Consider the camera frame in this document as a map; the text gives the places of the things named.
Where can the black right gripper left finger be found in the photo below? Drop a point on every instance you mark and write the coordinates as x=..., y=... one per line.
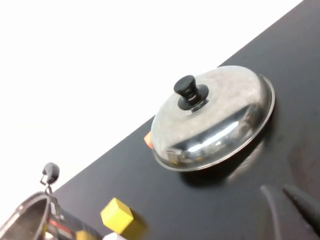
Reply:
x=282, y=220

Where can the stainless steel pot lid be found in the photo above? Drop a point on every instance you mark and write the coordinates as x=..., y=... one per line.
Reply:
x=225, y=100

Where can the yellow foam block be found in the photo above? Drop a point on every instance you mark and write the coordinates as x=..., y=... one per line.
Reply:
x=116, y=216

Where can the small orange toy block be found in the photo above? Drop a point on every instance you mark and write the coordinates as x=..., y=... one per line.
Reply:
x=148, y=140

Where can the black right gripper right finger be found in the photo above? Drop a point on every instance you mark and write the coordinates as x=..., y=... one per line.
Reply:
x=310, y=212

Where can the white usb wall charger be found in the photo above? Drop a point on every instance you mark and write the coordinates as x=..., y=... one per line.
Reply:
x=113, y=237

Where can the stainless steel stock pot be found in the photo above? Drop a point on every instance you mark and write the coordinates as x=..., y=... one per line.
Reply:
x=25, y=220

